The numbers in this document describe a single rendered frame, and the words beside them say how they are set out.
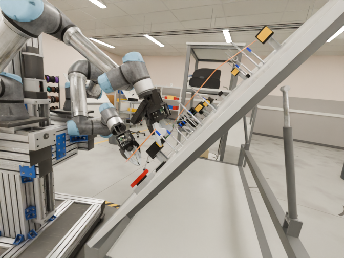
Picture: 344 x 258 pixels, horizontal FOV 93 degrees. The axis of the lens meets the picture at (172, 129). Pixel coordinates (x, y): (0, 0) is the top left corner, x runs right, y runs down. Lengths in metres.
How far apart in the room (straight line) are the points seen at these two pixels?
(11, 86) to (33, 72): 0.28
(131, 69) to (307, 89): 7.91
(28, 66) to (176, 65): 7.94
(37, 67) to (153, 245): 1.21
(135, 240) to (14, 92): 0.91
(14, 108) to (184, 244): 1.03
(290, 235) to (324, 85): 7.91
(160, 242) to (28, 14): 0.96
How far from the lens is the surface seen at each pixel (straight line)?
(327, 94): 8.44
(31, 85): 1.39
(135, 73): 0.64
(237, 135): 3.74
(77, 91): 1.01
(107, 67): 0.82
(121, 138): 0.74
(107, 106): 0.87
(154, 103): 0.63
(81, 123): 0.91
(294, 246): 0.65
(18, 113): 1.15
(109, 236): 0.72
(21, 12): 0.85
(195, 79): 1.69
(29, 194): 1.62
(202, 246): 0.80
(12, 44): 0.93
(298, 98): 8.20
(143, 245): 0.77
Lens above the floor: 1.37
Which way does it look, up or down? 12 degrees down
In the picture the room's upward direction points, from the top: 6 degrees clockwise
